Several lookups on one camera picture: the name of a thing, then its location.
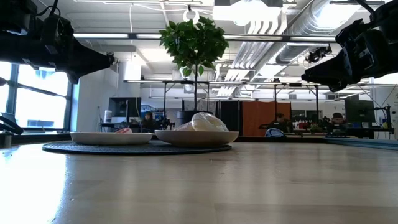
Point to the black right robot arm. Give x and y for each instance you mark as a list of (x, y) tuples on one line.
[(388, 12)]

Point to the large black background monitor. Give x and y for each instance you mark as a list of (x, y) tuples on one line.
[(359, 110)]

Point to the black angled stand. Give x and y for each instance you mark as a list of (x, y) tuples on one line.
[(9, 124)]

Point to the blue flat mat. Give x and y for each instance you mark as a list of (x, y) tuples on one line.
[(367, 143)]

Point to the black partition panel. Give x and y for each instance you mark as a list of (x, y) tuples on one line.
[(230, 115)]

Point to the orange partition panel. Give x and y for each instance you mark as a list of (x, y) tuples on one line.
[(255, 118)]

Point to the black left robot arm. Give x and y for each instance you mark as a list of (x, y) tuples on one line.
[(15, 15)]

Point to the blue round object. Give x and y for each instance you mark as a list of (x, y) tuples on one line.
[(274, 133)]

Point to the white cylinder container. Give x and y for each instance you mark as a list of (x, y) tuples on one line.
[(108, 116)]

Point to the white round plate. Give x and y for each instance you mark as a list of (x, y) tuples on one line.
[(109, 138)]

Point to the black background rig frame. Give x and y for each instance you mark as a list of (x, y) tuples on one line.
[(164, 93), (275, 96)]

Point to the small pink donut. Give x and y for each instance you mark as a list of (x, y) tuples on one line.
[(123, 130)]

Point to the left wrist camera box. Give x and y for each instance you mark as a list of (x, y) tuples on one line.
[(57, 29)]

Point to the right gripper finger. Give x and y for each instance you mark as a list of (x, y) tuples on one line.
[(337, 73), (315, 73)]

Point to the long ceiling light strip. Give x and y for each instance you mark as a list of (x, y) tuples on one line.
[(99, 35)]

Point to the large window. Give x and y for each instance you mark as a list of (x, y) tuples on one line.
[(40, 99)]

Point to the person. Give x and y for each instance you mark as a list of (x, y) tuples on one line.
[(148, 119), (280, 121), (337, 119)]

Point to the black aluminium table frame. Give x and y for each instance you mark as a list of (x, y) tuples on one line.
[(280, 139)]

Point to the silver ventilation duct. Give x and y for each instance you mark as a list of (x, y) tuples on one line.
[(311, 21)]

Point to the large white frosted donut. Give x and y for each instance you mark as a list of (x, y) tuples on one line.
[(208, 123)]

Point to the green potted plant black pot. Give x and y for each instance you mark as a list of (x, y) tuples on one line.
[(192, 43)]

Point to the dark round woven placemat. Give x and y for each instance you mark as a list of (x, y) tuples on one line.
[(130, 150)]

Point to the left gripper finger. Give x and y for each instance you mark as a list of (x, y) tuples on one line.
[(104, 61), (81, 62)]

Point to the black overhead camera device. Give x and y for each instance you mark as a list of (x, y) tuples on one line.
[(317, 54)]

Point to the beige round plate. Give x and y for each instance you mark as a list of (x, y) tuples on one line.
[(196, 139)]

